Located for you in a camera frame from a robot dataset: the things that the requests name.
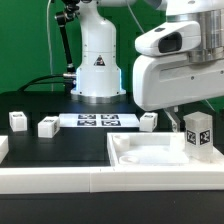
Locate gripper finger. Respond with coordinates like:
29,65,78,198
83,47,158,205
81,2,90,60
164,107,180,132

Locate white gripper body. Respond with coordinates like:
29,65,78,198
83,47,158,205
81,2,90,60
133,21,224,111

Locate white square table top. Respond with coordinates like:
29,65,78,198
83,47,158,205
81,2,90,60
107,132,224,166

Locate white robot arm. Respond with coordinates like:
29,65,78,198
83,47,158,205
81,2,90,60
65,0,224,131

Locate white marker sheet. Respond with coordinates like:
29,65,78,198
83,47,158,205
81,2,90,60
59,113,139,127

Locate white U-shaped fence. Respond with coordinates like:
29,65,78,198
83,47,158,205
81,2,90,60
0,134,224,195

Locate black cables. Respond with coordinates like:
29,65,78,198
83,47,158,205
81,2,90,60
18,73,73,92

